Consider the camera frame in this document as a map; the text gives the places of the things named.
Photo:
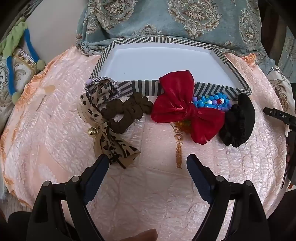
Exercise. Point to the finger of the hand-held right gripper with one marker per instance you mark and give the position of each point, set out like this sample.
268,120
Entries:
281,115

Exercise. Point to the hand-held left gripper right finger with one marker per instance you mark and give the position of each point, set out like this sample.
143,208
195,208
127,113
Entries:
196,171

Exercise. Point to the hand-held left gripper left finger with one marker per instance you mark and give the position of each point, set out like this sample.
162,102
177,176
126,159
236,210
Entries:
98,170

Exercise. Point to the black scrunchie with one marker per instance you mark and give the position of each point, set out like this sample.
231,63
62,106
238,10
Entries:
245,115

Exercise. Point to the brown scrunchie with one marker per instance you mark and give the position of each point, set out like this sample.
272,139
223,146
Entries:
129,104

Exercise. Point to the red satin bow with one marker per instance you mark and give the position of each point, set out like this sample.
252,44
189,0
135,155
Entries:
175,97

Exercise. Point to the leopard print ribbon bow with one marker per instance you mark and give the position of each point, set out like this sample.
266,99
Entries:
99,90

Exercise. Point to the striped cardboard box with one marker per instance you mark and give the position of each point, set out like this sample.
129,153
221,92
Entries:
161,62

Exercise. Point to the person's left hand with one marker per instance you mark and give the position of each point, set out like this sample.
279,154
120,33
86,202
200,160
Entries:
144,236

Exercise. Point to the pale floral cloth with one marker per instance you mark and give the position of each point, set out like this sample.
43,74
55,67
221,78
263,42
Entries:
277,81

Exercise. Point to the embroidered cream cushion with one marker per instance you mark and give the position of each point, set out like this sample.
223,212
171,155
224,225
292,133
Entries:
20,69

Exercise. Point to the green and blue plush toy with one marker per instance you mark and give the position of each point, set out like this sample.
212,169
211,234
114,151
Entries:
10,41

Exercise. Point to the blue damask cushion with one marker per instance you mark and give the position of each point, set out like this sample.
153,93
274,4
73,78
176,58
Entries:
150,18

